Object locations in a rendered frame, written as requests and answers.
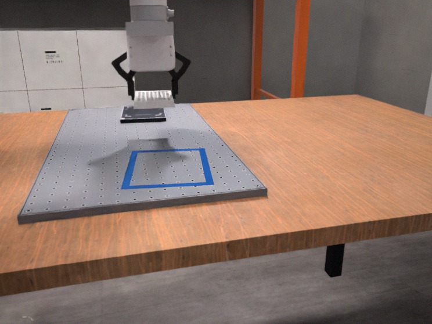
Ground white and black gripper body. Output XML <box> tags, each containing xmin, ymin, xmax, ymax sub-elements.
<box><xmin>127</xmin><ymin>36</ymin><xmax>175</xmax><ymax>71</ymax></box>

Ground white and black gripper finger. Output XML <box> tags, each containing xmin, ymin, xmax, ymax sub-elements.
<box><xmin>168</xmin><ymin>51</ymin><xmax>190</xmax><ymax>99</ymax></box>
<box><xmin>111</xmin><ymin>51</ymin><xmax>136</xmax><ymax>100</ymax></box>

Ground blue tape square outline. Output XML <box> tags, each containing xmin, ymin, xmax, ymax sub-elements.
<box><xmin>121</xmin><ymin>148</ymin><xmax>214</xmax><ymax>189</ymax></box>

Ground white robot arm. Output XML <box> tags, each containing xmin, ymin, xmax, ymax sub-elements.
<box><xmin>125</xmin><ymin>0</ymin><xmax>174</xmax><ymax>36</ymax></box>

